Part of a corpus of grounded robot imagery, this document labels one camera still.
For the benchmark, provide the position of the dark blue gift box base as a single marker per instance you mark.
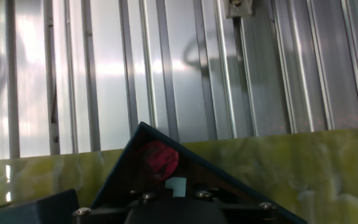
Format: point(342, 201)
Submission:
point(120, 180)

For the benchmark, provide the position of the green marble pattern mat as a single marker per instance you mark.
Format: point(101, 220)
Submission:
point(291, 171)

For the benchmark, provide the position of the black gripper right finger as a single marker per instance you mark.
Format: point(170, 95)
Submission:
point(247, 214)

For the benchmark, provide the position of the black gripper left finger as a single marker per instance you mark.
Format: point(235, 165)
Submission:
point(104, 216)

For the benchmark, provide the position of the dark blue ribboned box lid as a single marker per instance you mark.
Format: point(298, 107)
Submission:
point(42, 208)

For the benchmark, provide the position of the pink translucent plastic toy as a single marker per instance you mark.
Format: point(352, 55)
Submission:
point(160, 158)

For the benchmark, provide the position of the light blue number one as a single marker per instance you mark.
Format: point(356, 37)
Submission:
point(176, 186)

